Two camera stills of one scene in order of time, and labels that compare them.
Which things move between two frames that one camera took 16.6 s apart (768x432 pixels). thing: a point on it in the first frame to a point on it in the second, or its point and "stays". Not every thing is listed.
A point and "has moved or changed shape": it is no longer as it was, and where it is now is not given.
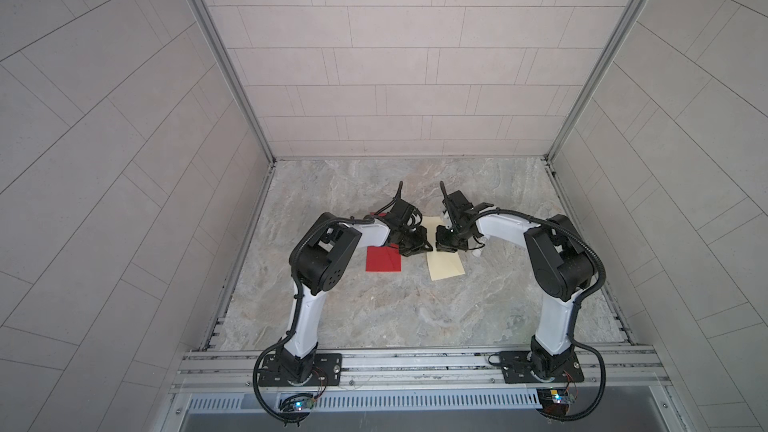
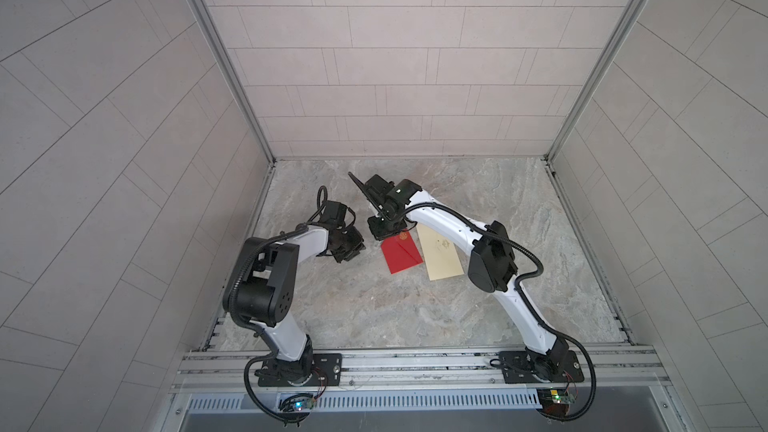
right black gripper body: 452,239 to 385,223
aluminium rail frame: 459,371 stays
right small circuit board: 554,400 stays
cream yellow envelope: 442,264 stays
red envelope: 386,258 has moved or changed shape
